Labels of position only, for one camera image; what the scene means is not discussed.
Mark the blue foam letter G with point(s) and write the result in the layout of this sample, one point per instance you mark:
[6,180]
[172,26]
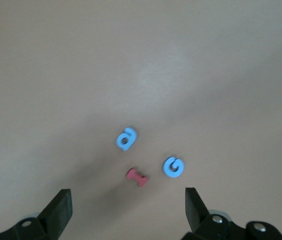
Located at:
[165,168]

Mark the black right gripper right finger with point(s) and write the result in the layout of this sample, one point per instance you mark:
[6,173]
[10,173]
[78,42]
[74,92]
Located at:
[198,220]

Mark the red foam letter I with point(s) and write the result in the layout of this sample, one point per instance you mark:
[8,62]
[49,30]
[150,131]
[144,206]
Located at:
[137,177]

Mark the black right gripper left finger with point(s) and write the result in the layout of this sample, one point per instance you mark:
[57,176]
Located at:
[53,217]

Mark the blue foam letter a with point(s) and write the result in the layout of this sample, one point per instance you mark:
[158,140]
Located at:
[132,136]

